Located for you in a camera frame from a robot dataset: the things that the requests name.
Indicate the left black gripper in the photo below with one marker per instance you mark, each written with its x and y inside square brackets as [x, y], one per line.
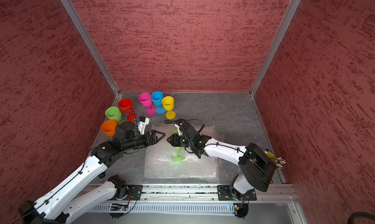
[154, 137]

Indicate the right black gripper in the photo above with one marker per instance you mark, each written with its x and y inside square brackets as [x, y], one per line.
[175, 139]

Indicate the light green glass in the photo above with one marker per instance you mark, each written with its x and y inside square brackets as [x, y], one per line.
[177, 158]

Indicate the yellow glass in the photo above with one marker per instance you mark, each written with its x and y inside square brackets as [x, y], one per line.
[168, 105]

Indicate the pink glass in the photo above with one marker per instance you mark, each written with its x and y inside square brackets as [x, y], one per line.
[146, 101]

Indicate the blue glass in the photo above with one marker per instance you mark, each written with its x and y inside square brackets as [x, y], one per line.
[157, 100]

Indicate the red wine glass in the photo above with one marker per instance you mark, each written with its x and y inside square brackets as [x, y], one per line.
[126, 106]

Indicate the orange glass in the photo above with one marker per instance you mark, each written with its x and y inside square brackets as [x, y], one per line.
[109, 127]

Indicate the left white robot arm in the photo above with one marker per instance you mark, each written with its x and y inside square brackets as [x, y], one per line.
[61, 205]

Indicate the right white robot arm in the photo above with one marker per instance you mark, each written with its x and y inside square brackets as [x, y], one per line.
[256, 167]

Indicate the yellow cup with pens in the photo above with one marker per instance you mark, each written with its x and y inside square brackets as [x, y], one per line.
[277, 160]

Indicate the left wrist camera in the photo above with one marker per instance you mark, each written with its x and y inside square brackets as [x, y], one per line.
[142, 123]

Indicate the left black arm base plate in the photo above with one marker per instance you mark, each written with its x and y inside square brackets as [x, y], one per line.
[133, 192]

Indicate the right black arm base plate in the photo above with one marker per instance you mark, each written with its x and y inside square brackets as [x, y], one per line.
[228, 193]

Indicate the white perforated cable duct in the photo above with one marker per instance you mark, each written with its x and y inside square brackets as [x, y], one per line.
[225, 209]

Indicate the aluminium front rail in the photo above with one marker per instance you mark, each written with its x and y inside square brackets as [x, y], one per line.
[205, 193]

